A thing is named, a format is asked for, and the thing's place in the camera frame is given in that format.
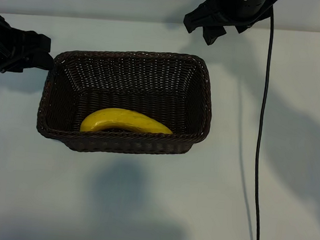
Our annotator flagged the thin black hanging cable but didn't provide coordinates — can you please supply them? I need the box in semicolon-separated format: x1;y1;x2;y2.
246;7;290;240

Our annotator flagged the dark brown woven basket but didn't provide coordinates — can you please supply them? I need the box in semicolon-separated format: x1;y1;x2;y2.
34;38;219;166

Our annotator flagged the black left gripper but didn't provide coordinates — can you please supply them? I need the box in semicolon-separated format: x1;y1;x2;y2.
0;13;58;79

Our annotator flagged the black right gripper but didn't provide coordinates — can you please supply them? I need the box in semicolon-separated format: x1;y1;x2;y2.
181;0;286;54

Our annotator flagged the yellow banana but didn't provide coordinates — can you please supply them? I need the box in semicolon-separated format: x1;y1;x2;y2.
79;104;176;142

